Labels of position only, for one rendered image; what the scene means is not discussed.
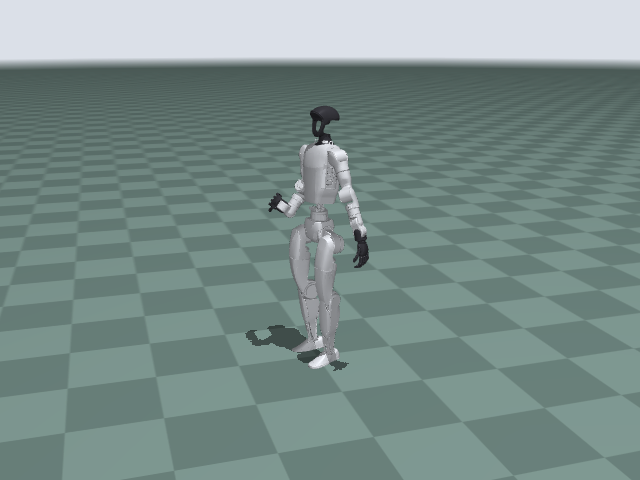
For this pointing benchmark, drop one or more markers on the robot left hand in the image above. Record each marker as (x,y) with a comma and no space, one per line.
(362,248)

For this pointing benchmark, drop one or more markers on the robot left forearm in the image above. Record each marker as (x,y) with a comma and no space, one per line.
(355,218)

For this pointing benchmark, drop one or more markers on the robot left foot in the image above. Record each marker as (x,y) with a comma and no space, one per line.
(324,359)

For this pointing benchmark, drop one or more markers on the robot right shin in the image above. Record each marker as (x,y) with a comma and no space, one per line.
(310,312)

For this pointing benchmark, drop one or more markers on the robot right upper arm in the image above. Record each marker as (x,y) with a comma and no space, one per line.
(299,185)

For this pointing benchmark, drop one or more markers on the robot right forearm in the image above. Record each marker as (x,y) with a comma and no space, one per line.
(294,204)

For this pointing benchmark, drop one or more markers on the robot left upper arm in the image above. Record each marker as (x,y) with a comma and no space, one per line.
(338,158)

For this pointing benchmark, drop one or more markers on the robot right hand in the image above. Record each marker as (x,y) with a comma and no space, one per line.
(275,202)

